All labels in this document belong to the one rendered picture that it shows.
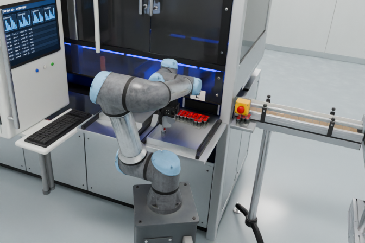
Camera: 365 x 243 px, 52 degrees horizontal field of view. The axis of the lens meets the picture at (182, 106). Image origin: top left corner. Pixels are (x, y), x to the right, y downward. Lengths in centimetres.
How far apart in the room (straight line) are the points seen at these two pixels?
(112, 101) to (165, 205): 54
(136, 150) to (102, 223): 131
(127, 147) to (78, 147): 125
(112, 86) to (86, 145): 143
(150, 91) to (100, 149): 141
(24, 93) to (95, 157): 75
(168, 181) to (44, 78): 103
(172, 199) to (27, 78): 103
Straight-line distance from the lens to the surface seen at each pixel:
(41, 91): 221
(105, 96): 122
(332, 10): 648
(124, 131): 136
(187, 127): 199
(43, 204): 293
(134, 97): 117
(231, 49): 192
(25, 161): 309
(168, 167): 146
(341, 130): 213
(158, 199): 156
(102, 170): 264
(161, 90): 122
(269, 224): 281
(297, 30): 657
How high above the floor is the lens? 186
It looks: 26 degrees down
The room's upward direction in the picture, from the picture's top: 4 degrees clockwise
